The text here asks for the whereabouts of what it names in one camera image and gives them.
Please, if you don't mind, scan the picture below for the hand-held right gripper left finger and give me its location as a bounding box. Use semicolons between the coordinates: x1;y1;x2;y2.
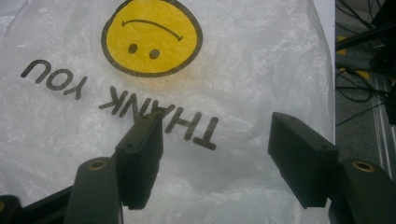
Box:
115;111;164;210

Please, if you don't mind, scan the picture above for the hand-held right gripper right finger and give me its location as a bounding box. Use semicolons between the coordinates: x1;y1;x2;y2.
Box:
267;111;340;210

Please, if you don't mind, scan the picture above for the white smiley plastic bag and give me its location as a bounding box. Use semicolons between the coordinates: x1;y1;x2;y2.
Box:
0;0;336;224

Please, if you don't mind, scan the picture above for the black metal stand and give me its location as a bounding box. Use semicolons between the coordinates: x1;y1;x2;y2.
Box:
335;0;396;74

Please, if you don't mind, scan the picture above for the black floor cable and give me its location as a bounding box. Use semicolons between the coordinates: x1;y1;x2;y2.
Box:
335;67;390;127

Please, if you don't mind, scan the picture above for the aluminium floor rail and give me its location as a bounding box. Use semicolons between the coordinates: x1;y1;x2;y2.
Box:
372;74;396;181

